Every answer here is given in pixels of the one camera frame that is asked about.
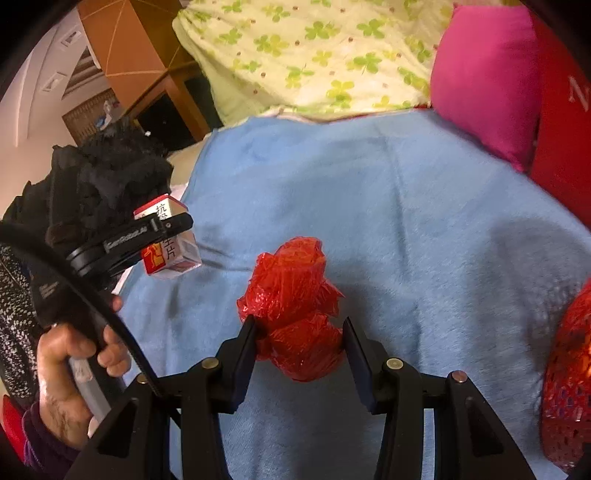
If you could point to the green clover print quilt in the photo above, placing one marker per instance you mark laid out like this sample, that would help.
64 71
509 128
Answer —
300 55

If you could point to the person's speckled grey sweater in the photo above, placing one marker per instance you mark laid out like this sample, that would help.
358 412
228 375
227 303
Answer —
18 323

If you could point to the black fuzzy cloth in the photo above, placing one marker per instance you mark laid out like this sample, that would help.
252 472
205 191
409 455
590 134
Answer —
101 175

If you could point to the blue blanket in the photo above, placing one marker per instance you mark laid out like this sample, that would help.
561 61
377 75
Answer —
415 230

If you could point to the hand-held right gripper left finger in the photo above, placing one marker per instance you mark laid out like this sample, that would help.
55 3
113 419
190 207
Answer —
244 364

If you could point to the person's left forearm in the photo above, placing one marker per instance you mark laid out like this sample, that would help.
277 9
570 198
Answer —
41 443

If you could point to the red paper bag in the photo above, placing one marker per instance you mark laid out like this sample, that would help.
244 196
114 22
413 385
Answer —
563 152

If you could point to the wooden lattice panel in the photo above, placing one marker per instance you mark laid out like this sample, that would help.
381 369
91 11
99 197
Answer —
83 115

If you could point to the person's left hand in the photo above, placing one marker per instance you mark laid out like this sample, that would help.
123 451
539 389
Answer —
60 378

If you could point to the orange and white medicine box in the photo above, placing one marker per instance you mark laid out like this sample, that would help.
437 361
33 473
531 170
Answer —
178 251

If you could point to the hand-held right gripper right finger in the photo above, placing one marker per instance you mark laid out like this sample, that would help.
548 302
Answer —
358 364

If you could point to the red plastic bag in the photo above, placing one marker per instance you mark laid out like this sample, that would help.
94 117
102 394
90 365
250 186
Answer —
291 295

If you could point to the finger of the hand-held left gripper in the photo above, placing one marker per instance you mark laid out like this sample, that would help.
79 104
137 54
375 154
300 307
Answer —
138 233

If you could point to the wooden nightstand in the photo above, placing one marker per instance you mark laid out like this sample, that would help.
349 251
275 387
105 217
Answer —
134 41

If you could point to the pale bed sheet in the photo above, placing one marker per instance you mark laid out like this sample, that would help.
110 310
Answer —
184 157

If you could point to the pink pillow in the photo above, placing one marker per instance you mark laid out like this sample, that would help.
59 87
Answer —
485 83

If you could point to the red mesh basket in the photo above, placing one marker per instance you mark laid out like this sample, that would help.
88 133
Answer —
568 369

